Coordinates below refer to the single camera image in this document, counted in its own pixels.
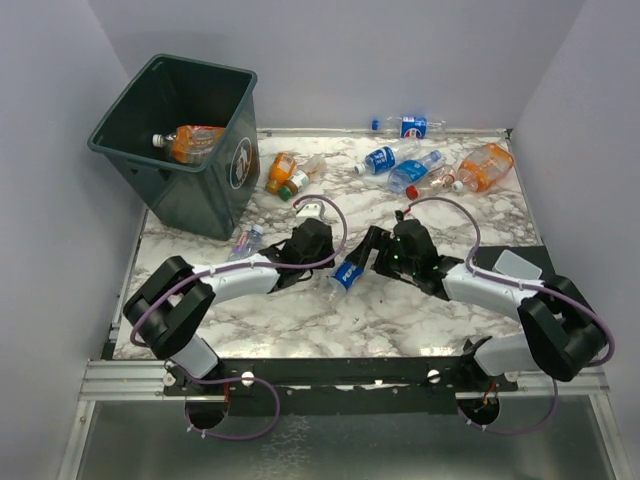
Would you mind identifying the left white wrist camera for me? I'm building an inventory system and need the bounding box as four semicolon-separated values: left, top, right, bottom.
295;199;325;223

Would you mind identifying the Pepsi bottle edge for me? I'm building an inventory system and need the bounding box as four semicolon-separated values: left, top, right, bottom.
328;260;363;298

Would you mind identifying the light blue label bottle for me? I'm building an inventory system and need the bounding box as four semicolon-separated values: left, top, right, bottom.
387;150;444;194

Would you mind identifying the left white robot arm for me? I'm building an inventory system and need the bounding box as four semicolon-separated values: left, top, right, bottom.
123;218;334;395

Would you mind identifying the orange juice bottle left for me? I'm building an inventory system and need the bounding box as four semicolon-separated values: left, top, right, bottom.
265;152;296;195

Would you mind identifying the purple label water bottle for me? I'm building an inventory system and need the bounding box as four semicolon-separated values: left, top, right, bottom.
228;224;264;261

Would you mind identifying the dark green plastic bin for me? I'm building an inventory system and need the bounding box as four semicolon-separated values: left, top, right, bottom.
88;54;260;240

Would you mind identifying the blue label water bottle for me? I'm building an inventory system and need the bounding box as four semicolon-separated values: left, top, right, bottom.
354;141;421;175

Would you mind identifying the clear bottle red print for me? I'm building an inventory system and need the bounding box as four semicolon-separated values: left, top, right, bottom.
405;165;456;200

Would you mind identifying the clear bottle behind tea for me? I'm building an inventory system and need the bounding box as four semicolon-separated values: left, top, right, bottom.
300;155;327;180

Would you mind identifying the Pepsi bottle at back wall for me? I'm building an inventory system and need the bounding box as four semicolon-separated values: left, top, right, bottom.
371;116;446;139

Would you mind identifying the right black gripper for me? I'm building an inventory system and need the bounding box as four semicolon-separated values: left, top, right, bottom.
346;225;419;280

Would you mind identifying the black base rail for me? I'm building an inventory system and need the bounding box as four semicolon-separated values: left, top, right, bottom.
162;355;519;416

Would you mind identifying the grey rectangular box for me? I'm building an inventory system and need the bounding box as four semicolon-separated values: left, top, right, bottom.
492;249;543;282

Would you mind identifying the green cap tea bottle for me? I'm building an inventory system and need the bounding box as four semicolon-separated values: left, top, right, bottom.
278;170;311;201

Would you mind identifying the large orange bottle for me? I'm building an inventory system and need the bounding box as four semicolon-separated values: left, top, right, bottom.
151;125;225;166
452;143;514;193

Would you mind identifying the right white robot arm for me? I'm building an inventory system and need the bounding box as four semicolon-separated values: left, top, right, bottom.
346;219;610;391

